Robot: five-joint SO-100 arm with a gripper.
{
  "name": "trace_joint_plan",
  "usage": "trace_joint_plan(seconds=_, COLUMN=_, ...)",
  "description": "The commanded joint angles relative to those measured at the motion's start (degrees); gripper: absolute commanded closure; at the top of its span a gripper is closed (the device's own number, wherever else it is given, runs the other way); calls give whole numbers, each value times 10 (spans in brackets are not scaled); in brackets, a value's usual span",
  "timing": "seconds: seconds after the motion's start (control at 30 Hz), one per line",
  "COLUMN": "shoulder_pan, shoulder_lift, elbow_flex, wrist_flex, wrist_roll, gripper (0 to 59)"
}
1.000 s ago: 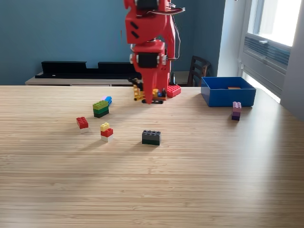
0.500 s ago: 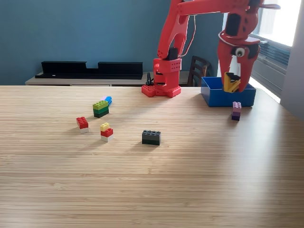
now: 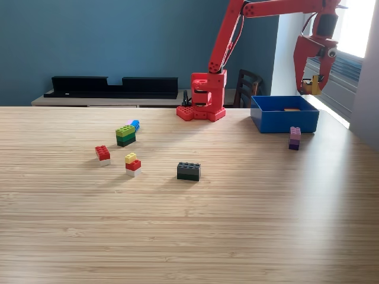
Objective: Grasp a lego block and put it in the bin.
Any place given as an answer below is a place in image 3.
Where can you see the black shelf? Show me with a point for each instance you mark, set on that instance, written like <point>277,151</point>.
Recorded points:
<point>89,85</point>

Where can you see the grey dark green brick stack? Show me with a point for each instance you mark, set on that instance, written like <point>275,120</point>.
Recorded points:
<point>189,171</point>

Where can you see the blue pink brick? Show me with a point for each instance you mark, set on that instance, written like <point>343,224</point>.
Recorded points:
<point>134,124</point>

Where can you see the grey window radiator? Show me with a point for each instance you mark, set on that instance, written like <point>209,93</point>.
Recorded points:
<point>340,85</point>

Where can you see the white framed window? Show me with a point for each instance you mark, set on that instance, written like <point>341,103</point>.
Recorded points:
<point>355,26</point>

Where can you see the pale wooden sideboard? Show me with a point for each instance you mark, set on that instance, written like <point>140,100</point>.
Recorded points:
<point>89,102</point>

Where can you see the tan yellow red brick stack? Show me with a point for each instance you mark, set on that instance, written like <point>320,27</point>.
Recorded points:
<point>291,109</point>

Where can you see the yellow toy digger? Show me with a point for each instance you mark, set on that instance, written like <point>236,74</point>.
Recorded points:
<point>314,85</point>

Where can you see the pink purple brick stack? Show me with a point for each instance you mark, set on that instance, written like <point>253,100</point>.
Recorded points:
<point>295,139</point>

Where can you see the yellow red white brick stack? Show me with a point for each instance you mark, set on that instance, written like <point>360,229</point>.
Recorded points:
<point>133,165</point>

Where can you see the blue plastic bin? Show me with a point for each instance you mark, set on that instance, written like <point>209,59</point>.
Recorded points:
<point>284,121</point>

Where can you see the dark wooden chair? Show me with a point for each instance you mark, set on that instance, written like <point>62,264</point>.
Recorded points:
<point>245,85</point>

